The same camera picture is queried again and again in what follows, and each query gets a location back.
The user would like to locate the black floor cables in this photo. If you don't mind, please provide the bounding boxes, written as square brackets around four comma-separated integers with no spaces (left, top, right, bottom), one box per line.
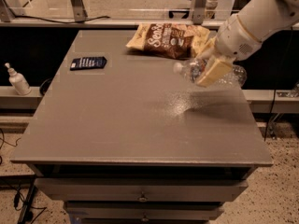
[0,128,48,224]

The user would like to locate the black cable on ledge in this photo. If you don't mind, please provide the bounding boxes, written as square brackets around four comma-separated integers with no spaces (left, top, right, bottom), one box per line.
[6,3,111,24]

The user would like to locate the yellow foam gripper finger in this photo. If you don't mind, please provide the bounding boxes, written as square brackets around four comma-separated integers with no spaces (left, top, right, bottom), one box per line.
[195,55,234,87]
[199,37,216,60]

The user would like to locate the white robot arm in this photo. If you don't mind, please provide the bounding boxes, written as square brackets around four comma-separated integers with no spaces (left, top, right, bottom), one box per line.
[195,0,299,87]

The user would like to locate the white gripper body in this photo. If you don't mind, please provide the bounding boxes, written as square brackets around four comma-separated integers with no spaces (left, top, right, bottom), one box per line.
[215,14,262,61]

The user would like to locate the white pump dispenser bottle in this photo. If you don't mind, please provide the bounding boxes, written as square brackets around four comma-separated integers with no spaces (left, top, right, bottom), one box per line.
[5,63,31,95]

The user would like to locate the right metal frame post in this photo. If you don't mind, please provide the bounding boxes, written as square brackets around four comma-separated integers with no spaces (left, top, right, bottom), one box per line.
[192,0,206,25]

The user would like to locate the metal frame post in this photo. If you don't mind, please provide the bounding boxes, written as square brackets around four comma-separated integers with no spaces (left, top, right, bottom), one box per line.
[70,0,87,22]
[192,0,206,25]

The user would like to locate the clear plastic water bottle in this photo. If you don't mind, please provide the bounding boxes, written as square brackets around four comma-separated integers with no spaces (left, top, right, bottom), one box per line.
[173,58,247,88]

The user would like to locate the brown yellow chip bag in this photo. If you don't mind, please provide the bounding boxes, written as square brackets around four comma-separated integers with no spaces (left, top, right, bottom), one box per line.
[126,23,210,60]

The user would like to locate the left metal frame post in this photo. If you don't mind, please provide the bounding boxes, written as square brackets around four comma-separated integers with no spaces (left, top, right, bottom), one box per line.
[70,0,87,22]

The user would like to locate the grey drawer cabinet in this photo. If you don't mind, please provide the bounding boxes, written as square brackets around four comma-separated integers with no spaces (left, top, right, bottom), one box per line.
[11,30,272,224]

